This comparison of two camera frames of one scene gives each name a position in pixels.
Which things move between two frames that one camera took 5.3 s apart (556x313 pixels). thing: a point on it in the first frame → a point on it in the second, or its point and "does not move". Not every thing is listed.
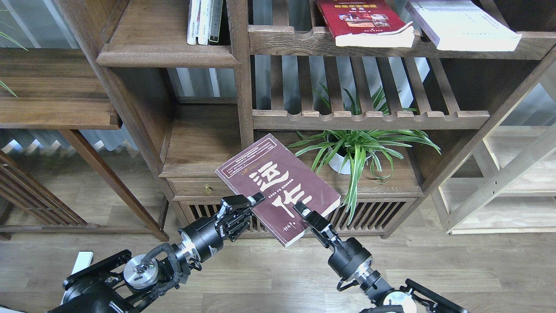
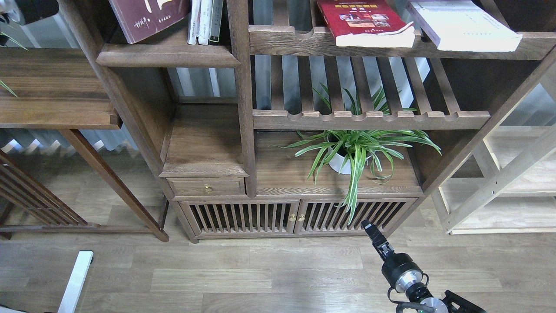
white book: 461,25 does not move
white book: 193,14 does not move
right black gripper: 348,256 → 400,271
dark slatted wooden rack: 28,205 does not move
